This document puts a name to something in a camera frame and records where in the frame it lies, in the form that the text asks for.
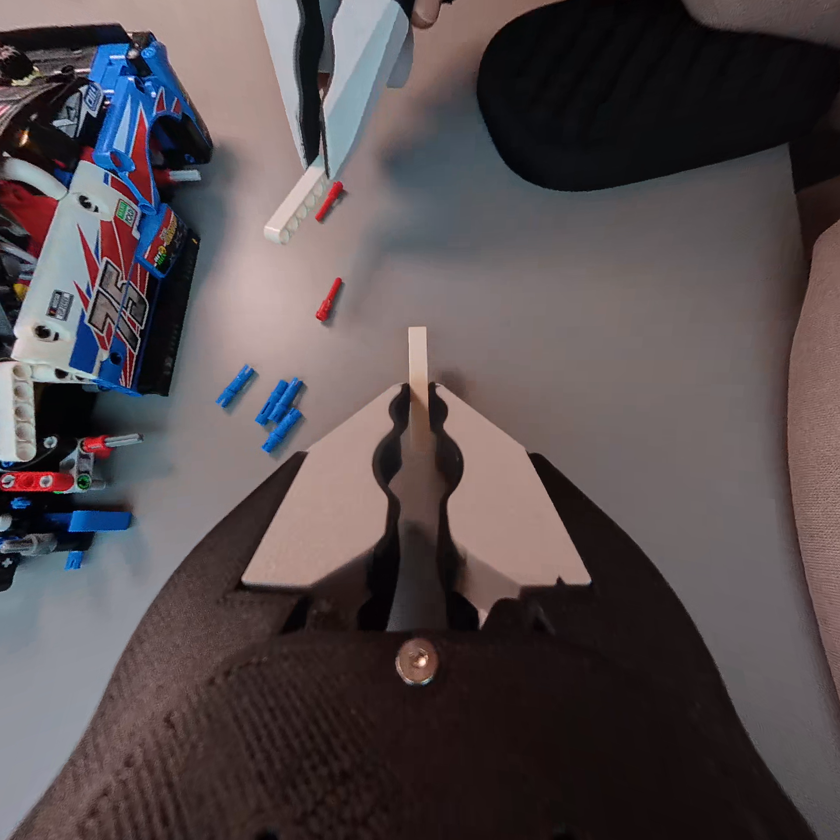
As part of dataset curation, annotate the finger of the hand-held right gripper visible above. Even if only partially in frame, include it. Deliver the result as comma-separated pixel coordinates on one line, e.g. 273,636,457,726
255,0,332,173
320,0,416,179

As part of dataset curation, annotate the blue white toy brick car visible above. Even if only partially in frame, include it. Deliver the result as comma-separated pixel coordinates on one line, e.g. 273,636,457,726
0,25,214,592

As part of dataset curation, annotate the person's beige clothing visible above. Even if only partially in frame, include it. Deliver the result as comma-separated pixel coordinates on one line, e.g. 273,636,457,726
786,220,840,700

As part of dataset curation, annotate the blue toy pin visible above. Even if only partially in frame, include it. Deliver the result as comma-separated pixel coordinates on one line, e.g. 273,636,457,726
255,379,290,426
217,364,257,409
272,377,305,421
261,407,304,455

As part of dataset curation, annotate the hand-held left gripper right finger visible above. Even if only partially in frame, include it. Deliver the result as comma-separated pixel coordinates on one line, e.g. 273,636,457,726
428,382,593,627

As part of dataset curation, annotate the grey desk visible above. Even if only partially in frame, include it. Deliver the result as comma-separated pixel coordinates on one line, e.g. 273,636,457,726
0,0,815,840

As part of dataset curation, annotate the white toy beam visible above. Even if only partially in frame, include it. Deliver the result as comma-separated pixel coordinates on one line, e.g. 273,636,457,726
264,164,332,247
407,327,434,454

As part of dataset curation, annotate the black padded armrest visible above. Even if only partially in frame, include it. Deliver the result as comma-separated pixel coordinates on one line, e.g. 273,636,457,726
476,0,840,193

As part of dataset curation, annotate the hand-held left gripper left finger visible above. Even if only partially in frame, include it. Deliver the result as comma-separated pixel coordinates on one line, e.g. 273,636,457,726
240,382,413,627

